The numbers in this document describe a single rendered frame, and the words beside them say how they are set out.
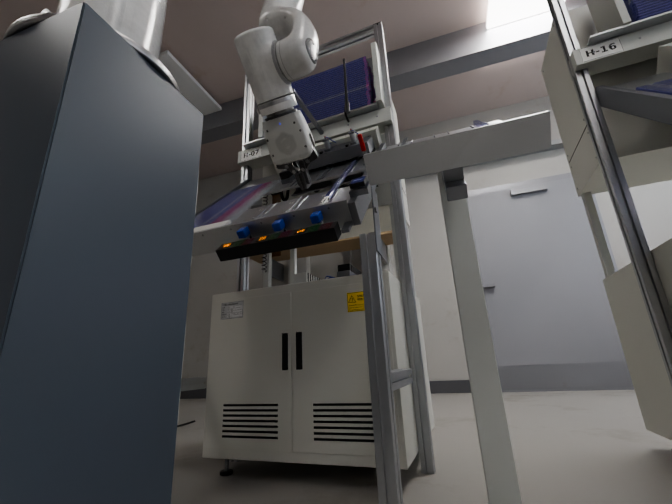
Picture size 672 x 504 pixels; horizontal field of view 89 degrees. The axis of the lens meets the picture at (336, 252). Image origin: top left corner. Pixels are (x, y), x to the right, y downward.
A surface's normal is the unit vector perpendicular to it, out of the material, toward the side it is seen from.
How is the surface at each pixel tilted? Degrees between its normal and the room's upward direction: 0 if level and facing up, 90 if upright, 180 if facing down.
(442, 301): 90
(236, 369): 90
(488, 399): 90
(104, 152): 90
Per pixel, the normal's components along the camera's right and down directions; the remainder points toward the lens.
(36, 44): -0.32, -0.28
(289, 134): -0.19, 0.45
